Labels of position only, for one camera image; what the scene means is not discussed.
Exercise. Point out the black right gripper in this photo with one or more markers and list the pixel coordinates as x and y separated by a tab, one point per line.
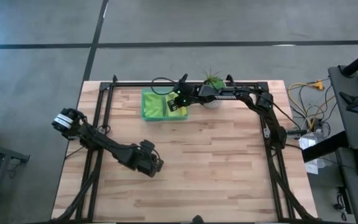
186	91

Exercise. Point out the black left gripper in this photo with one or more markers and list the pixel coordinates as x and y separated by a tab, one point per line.
149	160

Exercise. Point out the green microfiber towel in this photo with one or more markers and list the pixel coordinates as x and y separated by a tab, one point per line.
152	105

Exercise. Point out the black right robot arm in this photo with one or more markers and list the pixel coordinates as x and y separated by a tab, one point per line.
259	102

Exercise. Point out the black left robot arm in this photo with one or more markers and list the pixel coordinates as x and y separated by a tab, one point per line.
98	143

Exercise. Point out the potted plant white geometric pot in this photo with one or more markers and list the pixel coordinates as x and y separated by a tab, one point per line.
211	104

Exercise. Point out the translucent green plastic bin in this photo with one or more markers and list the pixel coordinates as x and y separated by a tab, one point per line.
163	119

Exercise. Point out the white power supply box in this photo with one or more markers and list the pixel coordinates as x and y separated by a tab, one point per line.
309	143

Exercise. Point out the grey office desk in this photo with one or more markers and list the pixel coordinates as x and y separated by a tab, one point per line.
353	133

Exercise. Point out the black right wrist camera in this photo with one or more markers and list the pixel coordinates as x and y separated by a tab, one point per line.
172	105

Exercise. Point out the black aluminium table frame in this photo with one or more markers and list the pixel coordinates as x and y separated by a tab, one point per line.
135	84

